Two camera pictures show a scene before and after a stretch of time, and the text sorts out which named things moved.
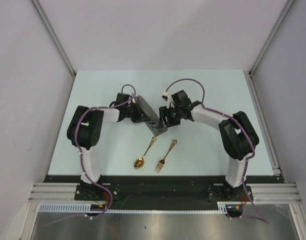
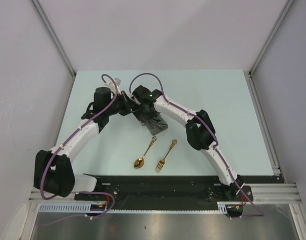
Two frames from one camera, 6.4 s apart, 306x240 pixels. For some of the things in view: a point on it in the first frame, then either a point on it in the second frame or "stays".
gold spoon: [138, 163] stays
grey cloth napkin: [153, 121] stays
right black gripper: [165, 112] → [138, 113]
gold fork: [162, 162] stays
